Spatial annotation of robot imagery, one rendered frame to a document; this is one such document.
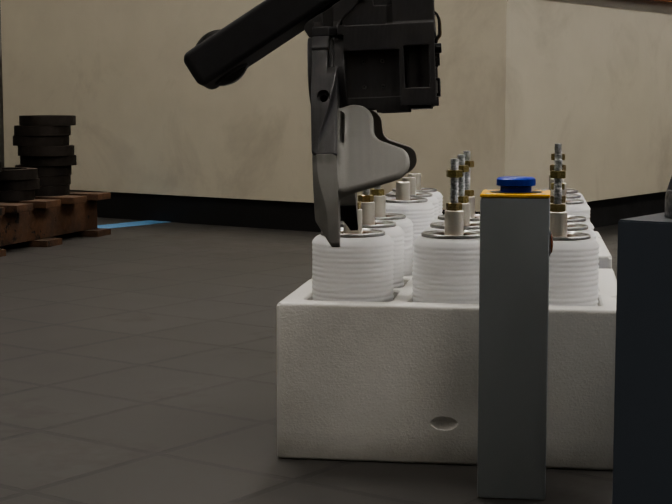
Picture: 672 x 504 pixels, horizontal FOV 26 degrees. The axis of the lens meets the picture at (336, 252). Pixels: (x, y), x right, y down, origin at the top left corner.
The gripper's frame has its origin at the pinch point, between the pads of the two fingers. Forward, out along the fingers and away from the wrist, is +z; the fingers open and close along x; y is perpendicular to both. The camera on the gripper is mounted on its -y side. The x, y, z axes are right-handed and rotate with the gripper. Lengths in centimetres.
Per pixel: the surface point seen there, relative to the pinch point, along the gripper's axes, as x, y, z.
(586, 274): 69, 22, 10
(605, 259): 119, 28, 13
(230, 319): 169, -36, 26
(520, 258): 52, 14, 6
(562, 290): 68, 19, 11
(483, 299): 52, 10, 10
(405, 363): 66, 1, 19
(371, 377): 66, -3, 20
